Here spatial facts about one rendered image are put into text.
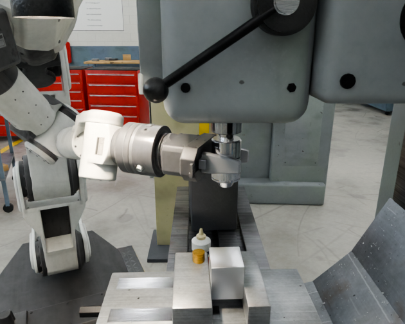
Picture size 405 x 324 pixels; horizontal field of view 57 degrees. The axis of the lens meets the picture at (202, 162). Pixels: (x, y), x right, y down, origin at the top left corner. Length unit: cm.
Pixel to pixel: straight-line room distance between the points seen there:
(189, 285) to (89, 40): 943
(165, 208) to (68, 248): 128
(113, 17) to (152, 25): 923
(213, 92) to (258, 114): 6
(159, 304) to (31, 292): 90
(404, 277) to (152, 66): 57
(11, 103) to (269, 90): 52
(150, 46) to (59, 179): 70
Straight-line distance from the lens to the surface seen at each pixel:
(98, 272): 152
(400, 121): 86
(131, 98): 515
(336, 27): 47
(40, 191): 118
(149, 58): 54
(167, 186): 247
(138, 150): 60
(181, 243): 94
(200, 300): 59
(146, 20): 54
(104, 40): 982
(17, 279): 159
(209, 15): 46
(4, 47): 76
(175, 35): 46
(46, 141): 88
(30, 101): 83
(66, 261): 141
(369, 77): 48
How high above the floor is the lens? 142
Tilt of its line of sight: 19 degrees down
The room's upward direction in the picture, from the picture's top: straight up
